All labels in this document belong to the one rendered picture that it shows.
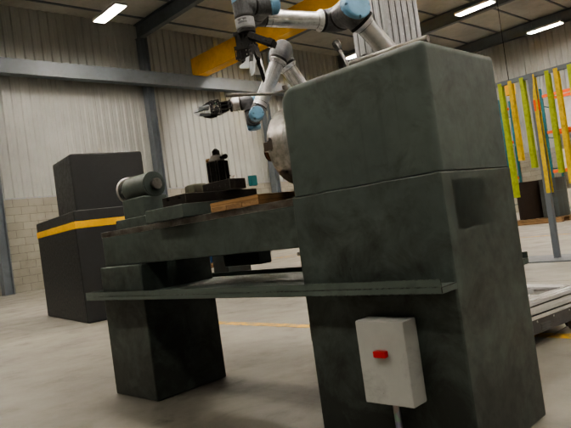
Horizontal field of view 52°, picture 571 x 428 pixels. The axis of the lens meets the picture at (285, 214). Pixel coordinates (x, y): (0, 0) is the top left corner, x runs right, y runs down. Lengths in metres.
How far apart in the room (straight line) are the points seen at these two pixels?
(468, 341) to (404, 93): 0.75
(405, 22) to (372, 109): 1.38
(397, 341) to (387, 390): 0.16
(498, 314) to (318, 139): 0.81
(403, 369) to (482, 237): 0.48
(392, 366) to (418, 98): 0.80
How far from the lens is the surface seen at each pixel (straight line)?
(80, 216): 6.89
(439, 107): 1.83
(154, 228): 2.91
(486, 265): 1.95
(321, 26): 2.70
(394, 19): 3.17
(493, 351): 1.96
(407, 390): 1.86
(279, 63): 3.18
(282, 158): 2.24
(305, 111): 2.07
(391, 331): 1.83
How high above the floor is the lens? 0.77
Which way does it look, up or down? 1 degrees up
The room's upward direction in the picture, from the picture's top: 8 degrees counter-clockwise
